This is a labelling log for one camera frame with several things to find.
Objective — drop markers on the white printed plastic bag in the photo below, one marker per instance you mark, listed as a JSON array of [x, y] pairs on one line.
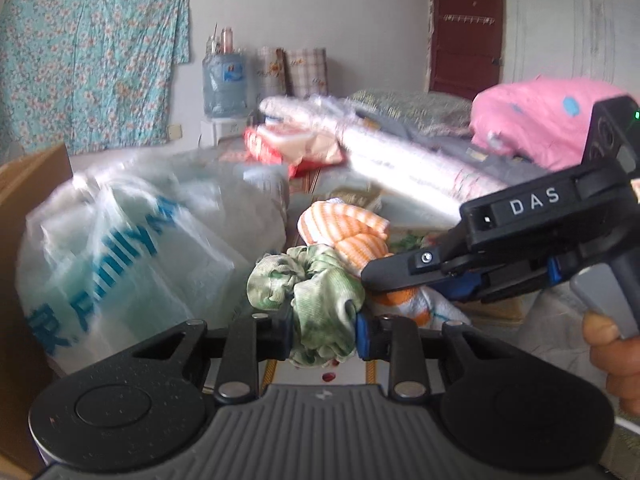
[[150, 240]]

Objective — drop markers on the red printed package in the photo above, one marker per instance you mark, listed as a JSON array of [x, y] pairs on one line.
[[295, 147]]

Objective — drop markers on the orange striped sock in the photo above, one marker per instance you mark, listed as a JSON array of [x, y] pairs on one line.
[[350, 230]]

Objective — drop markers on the blue water jug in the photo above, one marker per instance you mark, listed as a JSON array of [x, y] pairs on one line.
[[225, 85]]

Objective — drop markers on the green fabric scrunchie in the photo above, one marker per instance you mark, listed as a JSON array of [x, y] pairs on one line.
[[310, 300]]

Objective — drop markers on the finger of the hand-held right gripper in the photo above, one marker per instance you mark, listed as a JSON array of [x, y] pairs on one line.
[[462, 288], [395, 272]]

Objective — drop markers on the checked patterned roll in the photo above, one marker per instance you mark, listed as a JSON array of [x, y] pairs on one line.
[[306, 72]]

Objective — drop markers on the pink soft pillow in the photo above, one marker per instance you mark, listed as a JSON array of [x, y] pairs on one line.
[[540, 120]]

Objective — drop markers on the metal hook rack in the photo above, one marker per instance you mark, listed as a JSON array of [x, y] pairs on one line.
[[467, 19]]

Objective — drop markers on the floral patterned roll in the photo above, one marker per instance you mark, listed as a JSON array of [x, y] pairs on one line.
[[270, 72]]

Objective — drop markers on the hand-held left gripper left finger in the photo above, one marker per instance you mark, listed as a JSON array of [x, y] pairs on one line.
[[285, 335]]

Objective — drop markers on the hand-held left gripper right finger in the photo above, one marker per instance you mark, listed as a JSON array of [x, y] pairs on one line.
[[364, 337]]

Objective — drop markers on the pink bottle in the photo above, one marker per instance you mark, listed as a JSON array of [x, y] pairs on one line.
[[228, 40]]

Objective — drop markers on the teal floral wall cloth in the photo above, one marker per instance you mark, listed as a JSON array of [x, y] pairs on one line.
[[90, 55]]

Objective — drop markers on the glass jar with sticks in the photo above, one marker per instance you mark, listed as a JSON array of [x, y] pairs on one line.
[[215, 42]]

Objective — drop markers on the grey blanket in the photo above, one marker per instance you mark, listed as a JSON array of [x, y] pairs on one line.
[[450, 140]]

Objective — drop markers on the brown cardboard box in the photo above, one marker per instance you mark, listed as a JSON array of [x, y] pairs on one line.
[[20, 200]]

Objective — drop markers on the person's right hand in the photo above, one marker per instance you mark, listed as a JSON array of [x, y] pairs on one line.
[[620, 370]]

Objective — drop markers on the wall socket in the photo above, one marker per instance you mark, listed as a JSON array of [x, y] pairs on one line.
[[175, 132]]

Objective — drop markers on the white floral quilt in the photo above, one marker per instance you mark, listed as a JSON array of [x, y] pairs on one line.
[[415, 165]]

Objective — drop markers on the green patterned pillow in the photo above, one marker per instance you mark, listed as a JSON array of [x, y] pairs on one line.
[[415, 110]]

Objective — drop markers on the dark red door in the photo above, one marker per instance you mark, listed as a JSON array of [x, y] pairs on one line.
[[467, 55]]

